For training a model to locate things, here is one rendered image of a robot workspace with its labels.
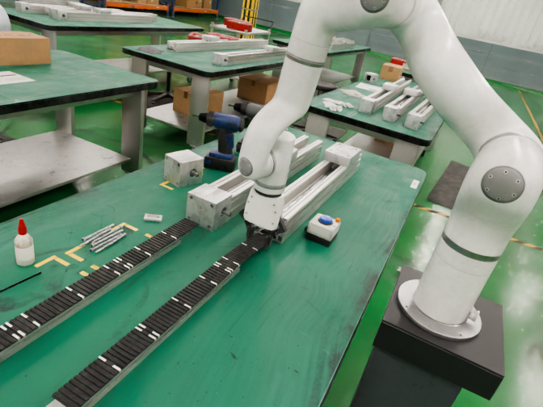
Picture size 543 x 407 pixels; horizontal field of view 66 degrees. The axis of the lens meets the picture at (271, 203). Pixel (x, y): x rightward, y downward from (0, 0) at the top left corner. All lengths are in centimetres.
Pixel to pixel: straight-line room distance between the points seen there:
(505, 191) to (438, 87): 23
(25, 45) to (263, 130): 220
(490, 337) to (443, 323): 11
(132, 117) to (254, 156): 209
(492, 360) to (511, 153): 44
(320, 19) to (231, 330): 68
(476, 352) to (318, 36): 74
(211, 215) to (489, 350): 77
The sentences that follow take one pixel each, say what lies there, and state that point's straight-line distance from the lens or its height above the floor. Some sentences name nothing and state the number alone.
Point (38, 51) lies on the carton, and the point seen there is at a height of 86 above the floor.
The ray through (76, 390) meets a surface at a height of 81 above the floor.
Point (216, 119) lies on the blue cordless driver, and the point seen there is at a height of 98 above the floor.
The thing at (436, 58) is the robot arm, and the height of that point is 138.
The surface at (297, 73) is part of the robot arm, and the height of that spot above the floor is 129.
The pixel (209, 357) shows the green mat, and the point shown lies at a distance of 89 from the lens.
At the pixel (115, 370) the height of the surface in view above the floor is 81.
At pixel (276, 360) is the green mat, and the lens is 91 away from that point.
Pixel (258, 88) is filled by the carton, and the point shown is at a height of 39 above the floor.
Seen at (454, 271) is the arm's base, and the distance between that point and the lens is 94.
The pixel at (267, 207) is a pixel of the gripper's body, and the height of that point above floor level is 93.
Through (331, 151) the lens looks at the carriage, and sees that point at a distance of 172.
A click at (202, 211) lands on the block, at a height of 83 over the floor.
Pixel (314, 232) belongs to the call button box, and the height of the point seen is 81.
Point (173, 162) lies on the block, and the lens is 147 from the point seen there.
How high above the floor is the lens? 144
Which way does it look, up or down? 27 degrees down
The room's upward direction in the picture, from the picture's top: 11 degrees clockwise
